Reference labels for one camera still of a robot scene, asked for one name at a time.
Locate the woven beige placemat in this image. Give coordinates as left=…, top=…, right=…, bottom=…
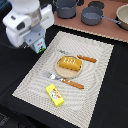
left=13, top=31, right=113, bottom=128

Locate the grey saucepan with handle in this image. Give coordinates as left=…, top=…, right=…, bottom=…
left=81, top=7, right=120, bottom=26

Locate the knife with orange handle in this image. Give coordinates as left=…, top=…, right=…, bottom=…
left=57, top=49, right=97, bottom=63

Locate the round wooden plate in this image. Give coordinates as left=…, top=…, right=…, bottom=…
left=55, top=55, right=82, bottom=79

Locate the yellow butter box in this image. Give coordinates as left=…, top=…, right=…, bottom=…
left=46, top=84, right=64, bottom=107

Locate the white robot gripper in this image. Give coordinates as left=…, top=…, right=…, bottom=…
left=3, top=3, right=54, bottom=47

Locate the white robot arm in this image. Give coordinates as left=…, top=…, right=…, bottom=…
left=3, top=0, right=54, bottom=47

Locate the cream frying pan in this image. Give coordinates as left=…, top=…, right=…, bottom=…
left=116, top=4, right=128, bottom=30

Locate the light blue milk carton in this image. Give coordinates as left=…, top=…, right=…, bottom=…
left=31, top=38, right=46, bottom=53

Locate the fork with orange handle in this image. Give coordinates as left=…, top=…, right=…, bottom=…
left=43, top=71, right=84, bottom=89

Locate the orange bread loaf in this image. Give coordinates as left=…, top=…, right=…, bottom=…
left=59, top=56, right=82, bottom=71

